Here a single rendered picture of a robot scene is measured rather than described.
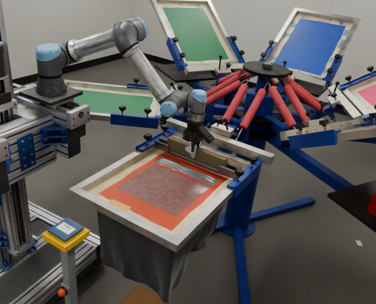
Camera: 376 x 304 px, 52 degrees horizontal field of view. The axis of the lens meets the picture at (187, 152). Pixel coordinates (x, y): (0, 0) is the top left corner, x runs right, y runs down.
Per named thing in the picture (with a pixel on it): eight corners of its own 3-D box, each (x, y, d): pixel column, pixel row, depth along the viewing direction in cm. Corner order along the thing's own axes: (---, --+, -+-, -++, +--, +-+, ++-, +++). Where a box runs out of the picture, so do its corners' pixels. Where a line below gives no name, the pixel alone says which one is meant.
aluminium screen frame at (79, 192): (176, 253, 148) (177, 245, 146) (69, 195, 173) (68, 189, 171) (257, 171, 208) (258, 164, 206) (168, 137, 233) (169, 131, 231)
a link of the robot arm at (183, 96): (164, 93, 186) (186, 97, 184) (172, 86, 196) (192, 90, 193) (163, 108, 190) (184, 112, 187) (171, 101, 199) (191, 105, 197)
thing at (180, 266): (170, 301, 179) (177, 231, 159) (163, 297, 181) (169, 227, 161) (217, 247, 214) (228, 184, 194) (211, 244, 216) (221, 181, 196)
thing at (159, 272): (167, 306, 178) (174, 234, 157) (95, 262, 197) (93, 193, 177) (171, 301, 180) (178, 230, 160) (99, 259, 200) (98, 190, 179)
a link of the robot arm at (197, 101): (193, 87, 192) (209, 90, 191) (191, 107, 198) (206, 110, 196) (188, 91, 186) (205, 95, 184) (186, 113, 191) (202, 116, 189)
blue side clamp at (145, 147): (142, 160, 209) (143, 149, 205) (135, 157, 211) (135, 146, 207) (173, 141, 232) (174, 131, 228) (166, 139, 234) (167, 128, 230)
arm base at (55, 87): (29, 91, 196) (26, 72, 191) (52, 84, 208) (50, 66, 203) (50, 98, 190) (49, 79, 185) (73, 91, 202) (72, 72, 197)
